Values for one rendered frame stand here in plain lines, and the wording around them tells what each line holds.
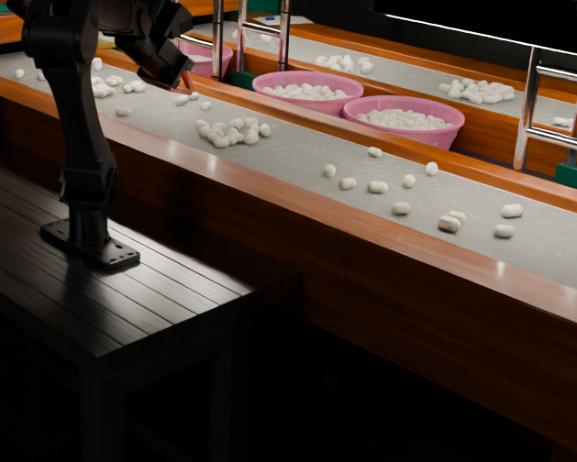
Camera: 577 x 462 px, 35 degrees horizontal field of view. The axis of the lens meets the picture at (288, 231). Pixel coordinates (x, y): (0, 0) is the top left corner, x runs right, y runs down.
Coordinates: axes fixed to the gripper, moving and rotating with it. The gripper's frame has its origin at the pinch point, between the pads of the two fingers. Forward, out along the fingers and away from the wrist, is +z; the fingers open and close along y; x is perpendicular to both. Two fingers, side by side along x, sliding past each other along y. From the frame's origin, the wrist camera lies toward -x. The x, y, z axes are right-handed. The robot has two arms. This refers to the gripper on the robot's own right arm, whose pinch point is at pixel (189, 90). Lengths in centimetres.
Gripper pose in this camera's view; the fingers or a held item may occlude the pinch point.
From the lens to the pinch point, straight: 180.5
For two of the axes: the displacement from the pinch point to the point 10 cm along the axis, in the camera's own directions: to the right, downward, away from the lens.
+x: -4.7, 8.7, -1.4
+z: 4.7, 3.8, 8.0
